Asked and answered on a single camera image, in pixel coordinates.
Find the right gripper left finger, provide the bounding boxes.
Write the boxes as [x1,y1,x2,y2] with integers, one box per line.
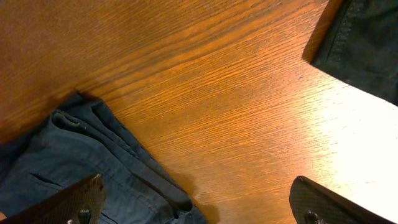
[1,174,106,224]

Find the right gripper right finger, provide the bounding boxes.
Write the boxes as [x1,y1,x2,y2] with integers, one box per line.
[289,176,394,224]

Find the navy blue shorts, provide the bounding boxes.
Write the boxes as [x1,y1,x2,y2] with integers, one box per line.
[1,93,206,224]

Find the black shirt white stripe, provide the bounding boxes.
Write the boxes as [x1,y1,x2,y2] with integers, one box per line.
[310,0,397,105]

